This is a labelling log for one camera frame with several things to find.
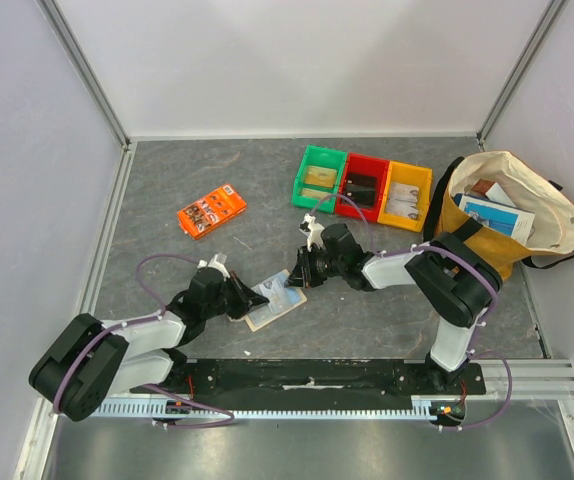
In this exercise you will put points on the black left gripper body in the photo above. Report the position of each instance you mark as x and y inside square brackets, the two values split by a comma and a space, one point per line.
[226, 301]

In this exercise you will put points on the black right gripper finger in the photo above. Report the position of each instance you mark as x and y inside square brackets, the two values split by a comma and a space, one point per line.
[310, 274]
[297, 278]

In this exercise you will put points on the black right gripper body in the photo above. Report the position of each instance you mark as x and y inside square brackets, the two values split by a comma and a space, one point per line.
[305, 265]

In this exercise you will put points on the beige card holder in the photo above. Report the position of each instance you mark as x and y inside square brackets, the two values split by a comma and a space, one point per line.
[274, 305]

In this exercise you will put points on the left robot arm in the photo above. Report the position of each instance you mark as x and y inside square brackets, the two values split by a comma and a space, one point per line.
[92, 359]

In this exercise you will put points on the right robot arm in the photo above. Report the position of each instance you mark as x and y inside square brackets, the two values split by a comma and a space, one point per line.
[457, 282]

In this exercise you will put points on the black card in red bin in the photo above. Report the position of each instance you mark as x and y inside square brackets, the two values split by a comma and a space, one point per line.
[357, 180]

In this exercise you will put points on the white vip card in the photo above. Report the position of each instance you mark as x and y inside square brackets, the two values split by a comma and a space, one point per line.
[402, 209]
[404, 192]

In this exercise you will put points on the gold card in green bin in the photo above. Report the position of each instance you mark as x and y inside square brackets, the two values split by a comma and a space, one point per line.
[320, 176]

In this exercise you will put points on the green plastic bin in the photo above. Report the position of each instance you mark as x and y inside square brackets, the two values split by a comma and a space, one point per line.
[319, 156]

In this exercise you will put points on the orange snack box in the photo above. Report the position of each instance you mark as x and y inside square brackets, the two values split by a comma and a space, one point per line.
[211, 212]

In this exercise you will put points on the red plastic bin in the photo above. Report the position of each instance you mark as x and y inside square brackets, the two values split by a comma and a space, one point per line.
[367, 165]

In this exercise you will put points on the yellow plastic bin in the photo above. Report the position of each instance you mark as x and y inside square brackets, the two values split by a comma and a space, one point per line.
[421, 177]

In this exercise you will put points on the brown box in bag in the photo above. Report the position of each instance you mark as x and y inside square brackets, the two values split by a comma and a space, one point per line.
[481, 187]

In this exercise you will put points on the blue white box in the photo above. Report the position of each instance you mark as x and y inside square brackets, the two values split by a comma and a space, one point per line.
[507, 220]

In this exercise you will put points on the yellow canvas tote bag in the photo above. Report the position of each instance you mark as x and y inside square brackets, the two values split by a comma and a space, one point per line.
[516, 185]

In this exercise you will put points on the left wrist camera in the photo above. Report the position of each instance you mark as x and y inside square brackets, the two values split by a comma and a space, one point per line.
[217, 262]

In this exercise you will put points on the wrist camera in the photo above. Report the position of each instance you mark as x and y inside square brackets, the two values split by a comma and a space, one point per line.
[217, 262]
[312, 230]

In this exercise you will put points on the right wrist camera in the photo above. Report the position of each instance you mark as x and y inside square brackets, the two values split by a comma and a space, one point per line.
[312, 230]

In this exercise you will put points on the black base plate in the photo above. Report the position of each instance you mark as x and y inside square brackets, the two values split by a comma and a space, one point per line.
[245, 378]

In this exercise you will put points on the white slotted cable duct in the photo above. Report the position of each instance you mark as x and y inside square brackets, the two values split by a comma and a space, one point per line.
[285, 406]

